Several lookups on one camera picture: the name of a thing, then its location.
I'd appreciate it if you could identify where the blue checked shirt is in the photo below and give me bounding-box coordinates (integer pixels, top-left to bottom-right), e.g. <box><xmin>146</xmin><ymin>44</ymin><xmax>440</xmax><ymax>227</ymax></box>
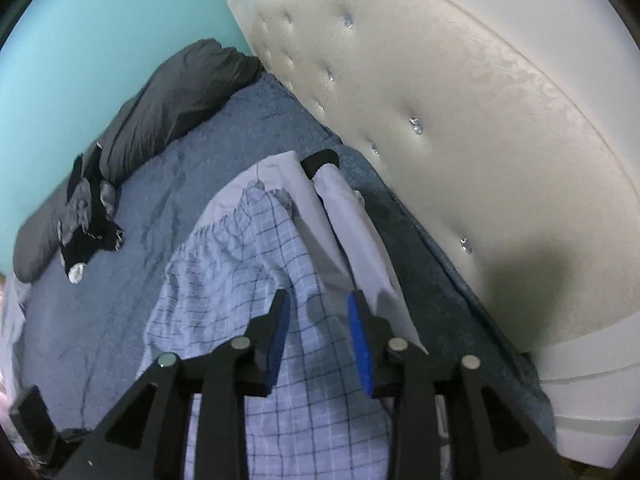
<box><xmin>134</xmin><ymin>185</ymin><xmax>396</xmax><ymax>480</ymax></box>

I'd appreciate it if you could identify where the pile of dark clothes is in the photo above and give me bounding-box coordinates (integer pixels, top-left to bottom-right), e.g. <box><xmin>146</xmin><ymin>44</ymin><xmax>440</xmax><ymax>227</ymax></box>
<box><xmin>58</xmin><ymin>143</ymin><xmax>125</xmax><ymax>285</ymax></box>

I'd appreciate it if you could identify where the blue bed sheet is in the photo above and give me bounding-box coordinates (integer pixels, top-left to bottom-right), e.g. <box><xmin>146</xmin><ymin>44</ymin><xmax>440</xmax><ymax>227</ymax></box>
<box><xmin>15</xmin><ymin>75</ymin><xmax>555</xmax><ymax>437</ymax></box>

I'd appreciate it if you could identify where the light grey duvet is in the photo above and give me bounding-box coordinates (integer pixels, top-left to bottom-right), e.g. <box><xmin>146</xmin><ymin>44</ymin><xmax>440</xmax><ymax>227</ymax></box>
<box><xmin>1</xmin><ymin>273</ymin><xmax>32</xmax><ymax>402</ymax></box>

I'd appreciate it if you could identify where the cream tufted headboard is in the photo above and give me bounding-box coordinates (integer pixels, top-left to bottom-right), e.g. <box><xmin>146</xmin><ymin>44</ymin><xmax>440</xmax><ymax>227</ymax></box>
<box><xmin>227</xmin><ymin>0</ymin><xmax>639</xmax><ymax>468</ymax></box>

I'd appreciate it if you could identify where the long dark grey pillow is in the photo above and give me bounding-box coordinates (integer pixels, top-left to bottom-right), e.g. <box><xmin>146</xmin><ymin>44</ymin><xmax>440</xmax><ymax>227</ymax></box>
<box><xmin>13</xmin><ymin>39</ymin><xmax>262</xmax><ymax>283</ymax></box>

